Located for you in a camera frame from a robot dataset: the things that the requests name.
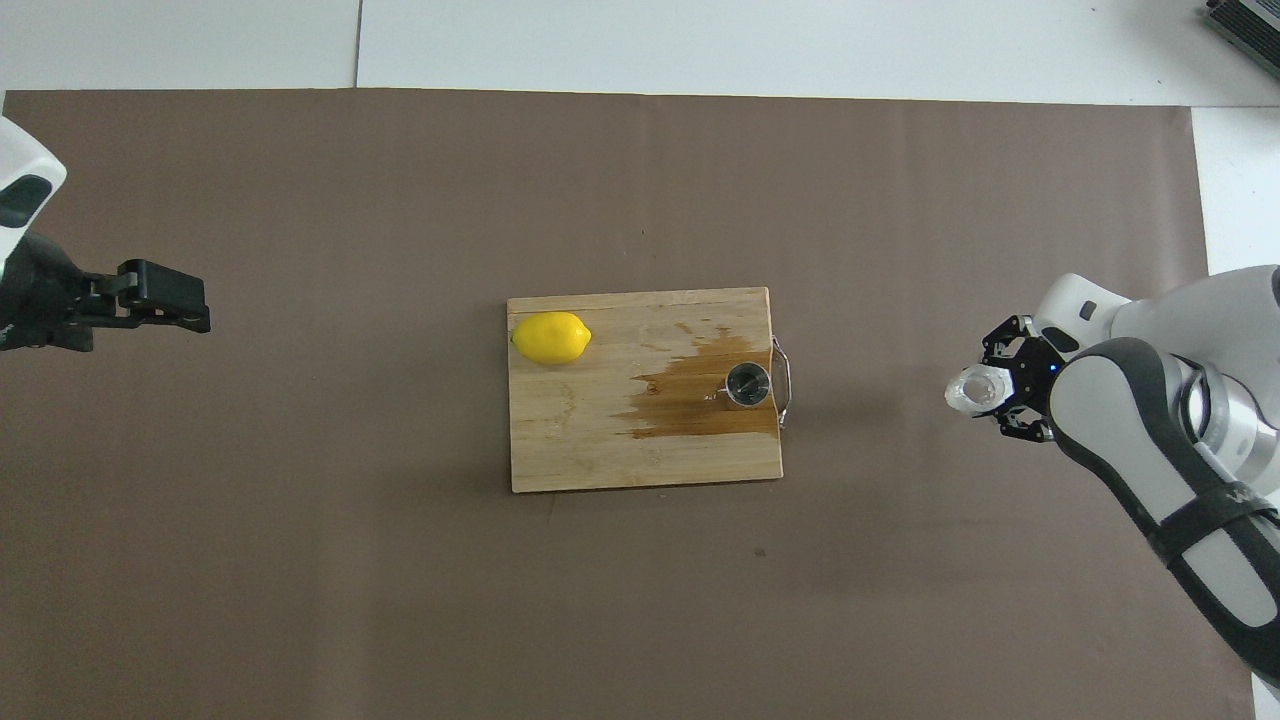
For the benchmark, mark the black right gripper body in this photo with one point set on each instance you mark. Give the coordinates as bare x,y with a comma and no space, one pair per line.
1038,375

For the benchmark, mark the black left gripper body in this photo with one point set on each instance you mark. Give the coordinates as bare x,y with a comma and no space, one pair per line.
40,300

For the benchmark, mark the clear textured glass cup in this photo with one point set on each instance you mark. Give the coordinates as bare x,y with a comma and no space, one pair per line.
975,390

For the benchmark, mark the steel cocktail jigger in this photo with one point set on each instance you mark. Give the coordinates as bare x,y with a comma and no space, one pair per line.
747,386

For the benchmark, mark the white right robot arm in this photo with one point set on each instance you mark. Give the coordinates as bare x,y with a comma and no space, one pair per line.
1140,430

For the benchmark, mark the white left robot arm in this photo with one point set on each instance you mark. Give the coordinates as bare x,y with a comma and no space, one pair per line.
25,160

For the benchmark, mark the brown paper table mat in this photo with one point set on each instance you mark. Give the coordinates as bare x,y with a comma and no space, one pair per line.
350,600

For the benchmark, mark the yellow lemon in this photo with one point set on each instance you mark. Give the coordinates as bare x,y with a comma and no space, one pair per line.
550,338

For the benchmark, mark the grey ribbed metal device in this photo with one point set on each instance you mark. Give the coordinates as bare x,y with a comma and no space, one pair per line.
1250,30

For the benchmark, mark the wooden cutting board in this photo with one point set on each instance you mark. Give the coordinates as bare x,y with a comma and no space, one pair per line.
580,440

